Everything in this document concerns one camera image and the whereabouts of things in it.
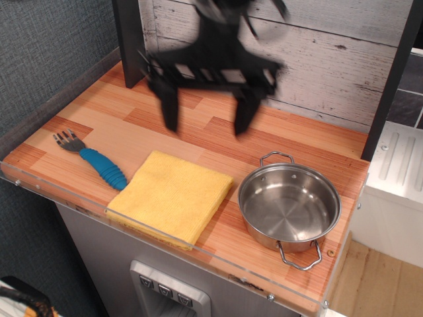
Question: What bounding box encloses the black and orange object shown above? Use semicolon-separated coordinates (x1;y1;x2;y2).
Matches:
1;276;59;316

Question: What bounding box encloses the dark left shelf post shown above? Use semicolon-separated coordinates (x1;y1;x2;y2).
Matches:
112;0;149;88

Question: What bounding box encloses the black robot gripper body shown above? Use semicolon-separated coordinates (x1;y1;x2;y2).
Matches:
145;1;284;99

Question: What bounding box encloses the grey toy fridge cabinet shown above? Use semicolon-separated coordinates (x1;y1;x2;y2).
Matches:
58;205;299;316

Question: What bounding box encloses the dark shelf post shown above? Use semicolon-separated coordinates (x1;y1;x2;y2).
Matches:
112;0;149;88
361;0;422;162

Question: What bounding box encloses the yellow folded cloth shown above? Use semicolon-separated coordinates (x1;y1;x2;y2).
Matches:
105;151;233;250

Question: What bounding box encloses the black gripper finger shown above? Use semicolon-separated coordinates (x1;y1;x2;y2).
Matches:
233;88;264;135
150;78;178;132

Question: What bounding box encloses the silver ice dispenser panel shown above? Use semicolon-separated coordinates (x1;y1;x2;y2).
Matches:
130;260;212;316

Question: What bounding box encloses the stainless steel pot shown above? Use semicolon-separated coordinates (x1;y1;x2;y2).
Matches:
237;152;342;271

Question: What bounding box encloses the clear acrylic edge guard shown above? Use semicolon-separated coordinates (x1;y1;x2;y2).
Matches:
2;158;369;316

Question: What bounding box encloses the dark right shelf post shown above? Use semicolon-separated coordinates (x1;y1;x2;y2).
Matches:
361;0;422;162

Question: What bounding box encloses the blue handled metal fork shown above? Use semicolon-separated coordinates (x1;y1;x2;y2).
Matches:
53;129;128;191

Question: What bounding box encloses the white toy sink unit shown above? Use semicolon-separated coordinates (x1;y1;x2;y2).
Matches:
348;48;423;269

